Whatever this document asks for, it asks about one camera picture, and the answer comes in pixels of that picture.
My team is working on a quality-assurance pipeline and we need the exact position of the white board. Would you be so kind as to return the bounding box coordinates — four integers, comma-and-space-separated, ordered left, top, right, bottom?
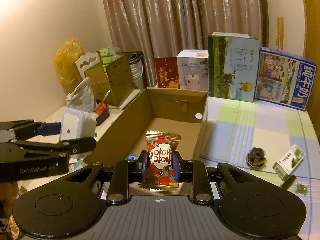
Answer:
119, 88, 146, 109

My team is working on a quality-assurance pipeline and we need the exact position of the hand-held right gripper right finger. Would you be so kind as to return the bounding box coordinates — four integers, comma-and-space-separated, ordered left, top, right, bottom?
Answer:
172, 151, 256, 204

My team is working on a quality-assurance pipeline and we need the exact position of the shiny beige curtain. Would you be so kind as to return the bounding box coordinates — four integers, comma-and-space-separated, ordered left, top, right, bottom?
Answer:
99, 0, 269, 88

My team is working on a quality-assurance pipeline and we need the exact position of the white appliance box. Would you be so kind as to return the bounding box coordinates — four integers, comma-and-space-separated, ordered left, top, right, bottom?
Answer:
176, 49, 209, 91

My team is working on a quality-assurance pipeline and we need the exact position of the yellow-brown curtain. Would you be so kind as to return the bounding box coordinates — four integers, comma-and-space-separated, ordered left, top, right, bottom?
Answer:
300, 0, 320, 65

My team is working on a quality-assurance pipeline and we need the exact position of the small green medicine box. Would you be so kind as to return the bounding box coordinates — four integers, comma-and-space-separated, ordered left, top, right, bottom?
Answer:
272, 144, 306, 182

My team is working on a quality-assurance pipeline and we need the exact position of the blue milk carton case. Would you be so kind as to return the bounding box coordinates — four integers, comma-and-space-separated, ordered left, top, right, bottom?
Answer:
253, 46, 317, 112

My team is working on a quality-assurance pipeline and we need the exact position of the yellow plastic bag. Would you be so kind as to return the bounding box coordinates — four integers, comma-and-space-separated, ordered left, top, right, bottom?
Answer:
54, 37, 84, 88

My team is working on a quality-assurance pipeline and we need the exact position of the dark hair scrunchie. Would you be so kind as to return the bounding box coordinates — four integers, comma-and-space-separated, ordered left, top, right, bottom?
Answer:
246, 147, 267, 167

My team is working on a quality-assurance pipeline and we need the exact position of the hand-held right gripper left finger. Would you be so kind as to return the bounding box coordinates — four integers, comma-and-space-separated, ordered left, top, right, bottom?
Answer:
64, 150, 148, 204

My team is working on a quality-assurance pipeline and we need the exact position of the stack of green tissue packs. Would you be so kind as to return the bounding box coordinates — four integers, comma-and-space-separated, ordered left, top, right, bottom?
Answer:
99, 47, 124, 67

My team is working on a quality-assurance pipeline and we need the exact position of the checked tablecloth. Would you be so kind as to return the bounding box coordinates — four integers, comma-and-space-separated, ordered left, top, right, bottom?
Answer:
194, 96, 320, 198

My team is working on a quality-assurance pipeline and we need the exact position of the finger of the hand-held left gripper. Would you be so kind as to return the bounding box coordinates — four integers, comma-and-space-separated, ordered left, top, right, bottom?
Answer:
11, 136, 97, 155
0, 119, 62, 141

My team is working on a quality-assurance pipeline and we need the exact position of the low brown cardboard box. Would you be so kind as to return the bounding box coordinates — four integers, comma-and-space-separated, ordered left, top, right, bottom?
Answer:
84, 67, 111, 105

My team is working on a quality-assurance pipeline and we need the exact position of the metal bucket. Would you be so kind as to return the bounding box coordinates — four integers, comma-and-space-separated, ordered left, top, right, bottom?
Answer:
129, 60, 144, 91

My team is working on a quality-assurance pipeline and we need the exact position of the white cutout cardboard panel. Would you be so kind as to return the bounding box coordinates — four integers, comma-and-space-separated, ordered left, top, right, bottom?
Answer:
75, 51, 101, 81

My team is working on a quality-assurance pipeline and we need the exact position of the red candy packet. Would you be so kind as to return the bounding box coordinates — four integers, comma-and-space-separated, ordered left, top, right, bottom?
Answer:
139, 131, 181, 193

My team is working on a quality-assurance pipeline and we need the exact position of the dark red gift box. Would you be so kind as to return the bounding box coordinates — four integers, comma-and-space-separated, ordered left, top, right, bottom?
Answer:
154, 57, 181, 89

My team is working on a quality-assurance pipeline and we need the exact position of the tall brown cardboard box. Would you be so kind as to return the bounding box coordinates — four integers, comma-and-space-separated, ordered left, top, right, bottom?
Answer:
105, 55, 137, 109

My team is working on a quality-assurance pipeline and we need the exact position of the green milk carton case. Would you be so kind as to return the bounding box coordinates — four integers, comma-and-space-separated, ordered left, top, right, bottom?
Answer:
207, 32, 261, 103

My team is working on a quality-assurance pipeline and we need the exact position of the white square night light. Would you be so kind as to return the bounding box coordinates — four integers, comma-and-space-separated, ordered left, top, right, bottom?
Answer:
59, 107, 98, 159

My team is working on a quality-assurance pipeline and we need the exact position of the metal spoon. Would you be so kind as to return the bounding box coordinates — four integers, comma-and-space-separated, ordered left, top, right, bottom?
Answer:
100, 89, 112, 105

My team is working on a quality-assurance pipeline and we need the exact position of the dark red hexagonal box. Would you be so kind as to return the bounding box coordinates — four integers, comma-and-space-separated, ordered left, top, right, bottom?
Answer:
94, 104, 111, 127

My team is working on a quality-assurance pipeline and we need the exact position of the silver foil bag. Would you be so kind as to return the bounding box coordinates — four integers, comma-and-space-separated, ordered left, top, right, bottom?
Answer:
66, 77, 97, 116

